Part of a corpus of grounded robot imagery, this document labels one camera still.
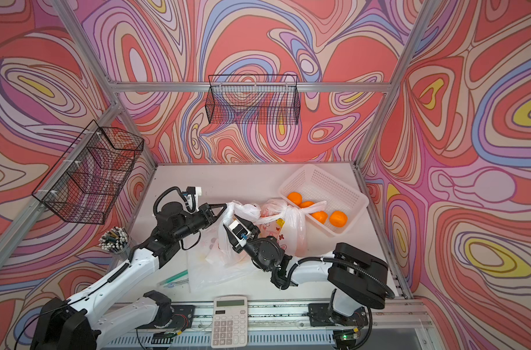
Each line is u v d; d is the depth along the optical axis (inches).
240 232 23.0
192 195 27.0
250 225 26.7
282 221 32.9
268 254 22.3
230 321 28.3
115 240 28.9
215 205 28.8
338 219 36.4
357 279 17.3
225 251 32.2
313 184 42.6
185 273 32.4
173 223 23.1
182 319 28.8
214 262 33.3
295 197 39.6
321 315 28.9
